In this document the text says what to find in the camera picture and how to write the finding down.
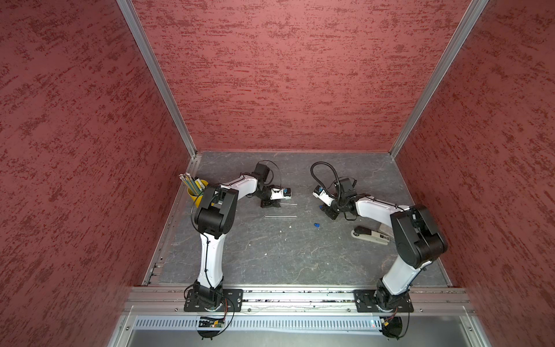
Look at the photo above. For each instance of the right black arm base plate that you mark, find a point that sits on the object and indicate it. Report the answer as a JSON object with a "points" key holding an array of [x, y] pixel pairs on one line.
{"points": [[382, 302]]}

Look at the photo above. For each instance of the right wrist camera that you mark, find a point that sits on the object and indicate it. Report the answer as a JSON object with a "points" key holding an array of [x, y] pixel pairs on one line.
{"points": [[320, 193]]}

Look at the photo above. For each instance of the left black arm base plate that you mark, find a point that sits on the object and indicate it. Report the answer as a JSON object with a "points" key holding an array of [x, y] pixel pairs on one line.
{"points": [[219, 301]]}

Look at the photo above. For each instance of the grey black stapler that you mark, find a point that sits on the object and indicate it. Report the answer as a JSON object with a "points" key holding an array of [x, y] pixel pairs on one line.
{"points": [[367, 234]]}

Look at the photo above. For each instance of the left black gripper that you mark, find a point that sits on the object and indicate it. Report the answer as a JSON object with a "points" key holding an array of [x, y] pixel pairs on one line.
{"points": [[270, 203]]}

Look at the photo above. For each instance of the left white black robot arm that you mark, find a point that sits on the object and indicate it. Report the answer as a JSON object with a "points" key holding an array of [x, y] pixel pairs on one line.
{"points": [[213, 220]]}

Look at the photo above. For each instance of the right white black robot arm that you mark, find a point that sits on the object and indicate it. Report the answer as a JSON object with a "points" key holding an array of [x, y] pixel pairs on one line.
{"points": [[418, 241]]}

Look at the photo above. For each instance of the yellow pencil cup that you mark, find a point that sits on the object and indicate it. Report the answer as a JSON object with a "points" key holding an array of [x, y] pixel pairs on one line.
{"points": [[197, 200]]}

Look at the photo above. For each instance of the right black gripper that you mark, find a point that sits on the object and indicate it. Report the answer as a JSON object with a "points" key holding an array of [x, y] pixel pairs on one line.
{"points": [[327, 210]]}

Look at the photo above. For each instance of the white slotted cable duct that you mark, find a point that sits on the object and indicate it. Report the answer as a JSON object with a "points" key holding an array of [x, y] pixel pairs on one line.
{"points": [[295, 324]]}

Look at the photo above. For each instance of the bundle of coloured pencils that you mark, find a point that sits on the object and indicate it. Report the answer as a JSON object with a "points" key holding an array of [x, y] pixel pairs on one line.
{"points": [[195, 186]]}

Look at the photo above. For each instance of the aluminium front rail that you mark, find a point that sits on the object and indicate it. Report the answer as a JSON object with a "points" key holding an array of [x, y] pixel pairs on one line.
{"points": [[298, 300]]}

